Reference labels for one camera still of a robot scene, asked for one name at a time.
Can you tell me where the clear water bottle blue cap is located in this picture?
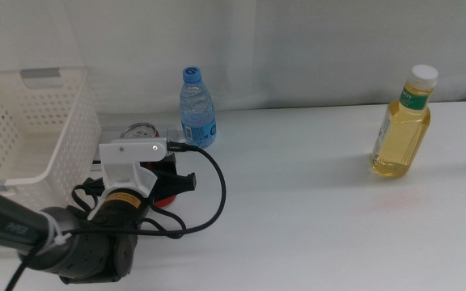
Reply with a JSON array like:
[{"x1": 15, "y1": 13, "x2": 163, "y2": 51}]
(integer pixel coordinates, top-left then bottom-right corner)
[{"x1": 179, "y1": 65, "x2": 218, "y2": 150}]

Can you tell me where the red cola can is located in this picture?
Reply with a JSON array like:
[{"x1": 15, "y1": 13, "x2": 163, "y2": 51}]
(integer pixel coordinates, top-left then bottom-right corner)
[{"x1": 119, "y1": 122, "x2": 177, "y2": 209}]

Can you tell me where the white zip tie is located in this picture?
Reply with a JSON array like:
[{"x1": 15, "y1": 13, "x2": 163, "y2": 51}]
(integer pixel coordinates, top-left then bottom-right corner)
[{"x1": 46, "y1": 209, "x2": 74, "y2": 251}]

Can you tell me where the silver table cable hatch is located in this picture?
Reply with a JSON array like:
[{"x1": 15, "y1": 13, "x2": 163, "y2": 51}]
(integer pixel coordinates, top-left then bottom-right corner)
[{"x1": 91, "y1": 124, "x2": 186, "y2": 165}]

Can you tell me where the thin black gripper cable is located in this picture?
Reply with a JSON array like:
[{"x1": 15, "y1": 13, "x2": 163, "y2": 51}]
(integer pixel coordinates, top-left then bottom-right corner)
[{"x1": 70, "y1": 182, "x2": 188, "y2": 240}]

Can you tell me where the white backdrop curtain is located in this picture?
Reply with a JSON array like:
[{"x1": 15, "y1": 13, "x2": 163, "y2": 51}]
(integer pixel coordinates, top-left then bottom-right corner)
[{"x1": 0, "y1": 0, "x2": 466, "y2": 115}]

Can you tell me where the yellow tea bottle white cap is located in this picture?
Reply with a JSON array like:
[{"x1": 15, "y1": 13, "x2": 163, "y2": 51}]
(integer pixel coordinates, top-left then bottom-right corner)
[{"x1": 369, "y1": 64, "x2": 439, "y2": 179}]

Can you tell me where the white perforated plastic basket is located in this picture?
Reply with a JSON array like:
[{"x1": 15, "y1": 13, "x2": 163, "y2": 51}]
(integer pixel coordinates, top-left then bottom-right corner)
[{"x1": 0, "y1": 66, "x2": 103, "y2": 213}]

